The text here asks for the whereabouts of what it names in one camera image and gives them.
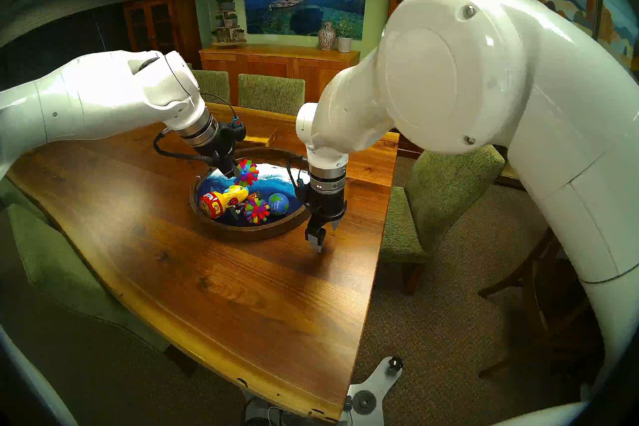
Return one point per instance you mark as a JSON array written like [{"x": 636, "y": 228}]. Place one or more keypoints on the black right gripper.
[{"x": 327, "y": 208}]

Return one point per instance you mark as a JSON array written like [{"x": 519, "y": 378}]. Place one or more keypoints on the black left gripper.
[{"x": 222, "y": 150}]

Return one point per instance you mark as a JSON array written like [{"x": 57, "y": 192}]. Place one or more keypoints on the multicolour spiky ball toy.
[
  {"x": 257, "y": 211},
  {"x": 247, "y": 173}
]

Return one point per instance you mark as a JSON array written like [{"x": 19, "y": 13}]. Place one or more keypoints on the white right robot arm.
[{"x": 449, "y": 70}]

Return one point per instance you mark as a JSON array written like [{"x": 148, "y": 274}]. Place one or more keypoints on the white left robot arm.
[{"x": 100, "y": 90}]

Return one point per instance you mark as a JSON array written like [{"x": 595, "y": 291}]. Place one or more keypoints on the round wooden ocean resin tray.
[{"x": 269, "y": 180}]

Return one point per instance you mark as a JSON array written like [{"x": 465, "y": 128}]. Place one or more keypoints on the small orange fish toy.
[{"x": 253, "y": 195}]

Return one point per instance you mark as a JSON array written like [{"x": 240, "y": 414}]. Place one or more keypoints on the small grey purple toy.
[{"x": 236, "y": 212}]

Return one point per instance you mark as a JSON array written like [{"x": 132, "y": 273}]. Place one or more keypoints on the rectangular wooden block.
[{"x": 262, "y": 135}]

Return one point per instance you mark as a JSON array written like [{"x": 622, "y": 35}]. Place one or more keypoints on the blue green globe ball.
[{"x": 278, "y": 204}]

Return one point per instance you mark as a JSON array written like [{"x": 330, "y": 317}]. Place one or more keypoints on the green upholstered dining chair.
[
  {"x": 439, "y": 190},
  {"x": 55, "y": 270},
  {"x": 214, "y": 85},
  {"x": 272, "y": 93}
]

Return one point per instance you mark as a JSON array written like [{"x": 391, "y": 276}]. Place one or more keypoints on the light wooden sideboard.
[{"x": 269, "y": 63}]

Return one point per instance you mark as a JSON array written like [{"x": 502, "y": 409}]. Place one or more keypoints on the tiered stand with plants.
[{"x": 227, "y": 23}]

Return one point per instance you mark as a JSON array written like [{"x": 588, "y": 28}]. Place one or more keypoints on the black base knob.
[{"x": 395, "y": 363}]

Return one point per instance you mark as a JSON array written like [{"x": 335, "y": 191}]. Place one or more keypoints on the dark wood glass-door cabinet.
[{"x": 164, "y": 25}]

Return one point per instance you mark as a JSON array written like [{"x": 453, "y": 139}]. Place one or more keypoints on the patterned ceramic vase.
[{"x": 327, "y": 36}]

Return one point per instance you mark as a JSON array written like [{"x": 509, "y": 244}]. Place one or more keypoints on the plant in white pot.
[{"x": 344, "y": 41}]

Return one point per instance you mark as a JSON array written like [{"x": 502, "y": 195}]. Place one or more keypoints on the dark window blind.
[{"x": 60, "y": 35}]

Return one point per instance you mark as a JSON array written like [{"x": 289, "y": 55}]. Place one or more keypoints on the dark bare wooden chair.
[{"x": 539, "y": 290}]

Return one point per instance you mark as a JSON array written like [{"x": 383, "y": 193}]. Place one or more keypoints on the landscape painting with orange hills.
[{"x": 616, "y": 30}]

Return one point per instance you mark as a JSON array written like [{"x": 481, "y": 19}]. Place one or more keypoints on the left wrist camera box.
[{"x": 237, "y": 128}]

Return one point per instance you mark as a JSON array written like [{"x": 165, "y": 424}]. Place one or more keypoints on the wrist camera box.
[
  {"x": 302, "y": 191},
  {"x": 237, "y": 128}
]

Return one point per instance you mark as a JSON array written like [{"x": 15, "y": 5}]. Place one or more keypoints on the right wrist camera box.
[{"x": 302, "y": 191}]

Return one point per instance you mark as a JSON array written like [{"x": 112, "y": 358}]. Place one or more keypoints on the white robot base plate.
[{"x": 374, "y": 382}]

